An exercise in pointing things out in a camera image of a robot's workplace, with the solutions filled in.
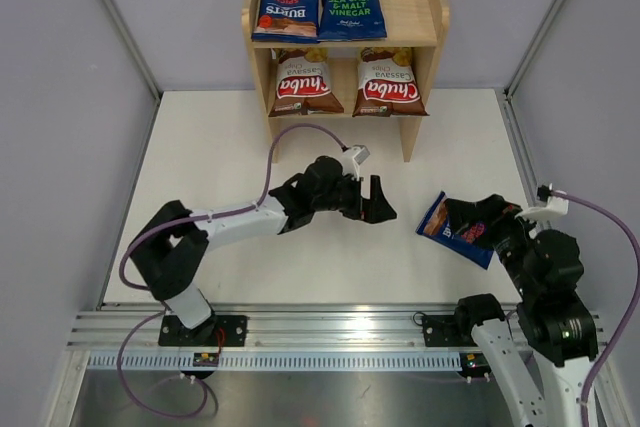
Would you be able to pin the Chuba cassava chips bag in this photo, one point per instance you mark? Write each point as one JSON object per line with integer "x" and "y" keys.
{"x": 303, "y": 84}
{"x": 386, "y": 84}

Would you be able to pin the left aluminium frame post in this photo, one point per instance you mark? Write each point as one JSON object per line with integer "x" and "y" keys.
{"x": 131, "y": 46}

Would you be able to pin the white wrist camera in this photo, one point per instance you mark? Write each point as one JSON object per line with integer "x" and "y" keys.
{"x": 551, "y": 208}
{"x": 352, "y": 158}

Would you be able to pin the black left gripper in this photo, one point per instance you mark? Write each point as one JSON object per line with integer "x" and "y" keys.
{"x": 372, "y": 210}

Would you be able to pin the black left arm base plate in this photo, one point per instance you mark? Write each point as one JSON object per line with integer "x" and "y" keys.
{"x": 231, "y": 330}

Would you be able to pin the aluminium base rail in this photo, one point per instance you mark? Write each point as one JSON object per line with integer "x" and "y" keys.
{"x": 284, "y": 327}

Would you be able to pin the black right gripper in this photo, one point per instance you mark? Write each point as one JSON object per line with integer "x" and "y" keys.
{"x": 463, "y": 213}

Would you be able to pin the blue Burts sea salt vinegar bag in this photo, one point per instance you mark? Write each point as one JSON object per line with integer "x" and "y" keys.
{"x": 351, "y": 20}

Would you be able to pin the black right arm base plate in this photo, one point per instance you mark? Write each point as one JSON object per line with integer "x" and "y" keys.
{"x": 441, "y": 331}

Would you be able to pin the blue Burts spicy chilli bag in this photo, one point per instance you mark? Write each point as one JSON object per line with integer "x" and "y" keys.
{"x": 435, "y": 226}
{"x": 289, "y": 21}

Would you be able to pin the aluminium frame post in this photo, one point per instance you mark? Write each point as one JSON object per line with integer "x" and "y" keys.
{"x": 549, "y": 18}
{"x": 131, "y": 46}

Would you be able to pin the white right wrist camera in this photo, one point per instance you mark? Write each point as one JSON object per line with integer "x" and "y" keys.
{"x": 551, "y": 208}

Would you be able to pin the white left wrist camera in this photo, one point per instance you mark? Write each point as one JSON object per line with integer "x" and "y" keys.
{"x": 352, "y": 158}

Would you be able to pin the wooden two-tier shelf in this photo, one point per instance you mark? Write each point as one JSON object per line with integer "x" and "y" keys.
{"x": 421, "y": 25}

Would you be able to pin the right aluminium frame post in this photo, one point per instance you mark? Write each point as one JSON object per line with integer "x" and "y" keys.
{"x": 549, "y": 18}

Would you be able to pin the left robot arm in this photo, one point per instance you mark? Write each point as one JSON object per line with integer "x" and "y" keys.
{"x": 168, "y": 252}

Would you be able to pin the slotted grey cable duct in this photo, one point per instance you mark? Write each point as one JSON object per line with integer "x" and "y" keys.
{"x": 420, "y": 361}

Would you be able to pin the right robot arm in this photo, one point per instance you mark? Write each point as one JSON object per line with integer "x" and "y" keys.
{"x": 544, "y": 267}

